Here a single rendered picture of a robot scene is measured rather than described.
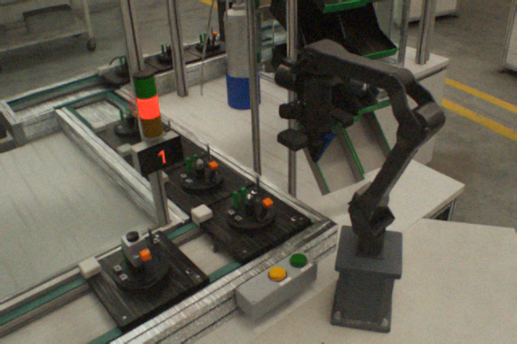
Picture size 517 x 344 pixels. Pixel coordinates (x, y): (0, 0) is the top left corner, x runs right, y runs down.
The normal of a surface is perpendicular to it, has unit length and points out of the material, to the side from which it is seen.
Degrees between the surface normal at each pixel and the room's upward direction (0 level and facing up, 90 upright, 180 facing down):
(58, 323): 0
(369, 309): 90
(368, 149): 45
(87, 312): 0
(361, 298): 90
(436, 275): 0
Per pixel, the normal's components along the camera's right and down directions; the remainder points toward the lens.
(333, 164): 0.32, -0.27
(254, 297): -0.04, -0.84
